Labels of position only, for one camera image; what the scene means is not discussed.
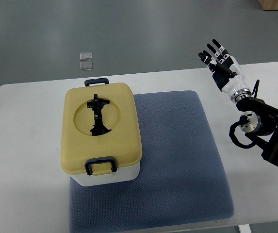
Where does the yellow box lid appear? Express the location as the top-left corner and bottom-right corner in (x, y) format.
(61, 83), (142, 176)

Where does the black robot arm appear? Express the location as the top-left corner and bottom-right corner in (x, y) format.
(229, 80), (278, 167)

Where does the white storage box base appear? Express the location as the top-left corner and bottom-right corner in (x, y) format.
(70, 157), (141, 186)

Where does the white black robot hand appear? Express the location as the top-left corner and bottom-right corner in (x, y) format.
(198, 39), (251, 103)

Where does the blue grey padded mat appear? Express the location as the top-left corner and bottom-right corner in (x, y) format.
(69, 91), (234, 233)

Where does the wooden box corner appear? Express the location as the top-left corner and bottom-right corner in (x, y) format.
(258, 0), (278, 11)

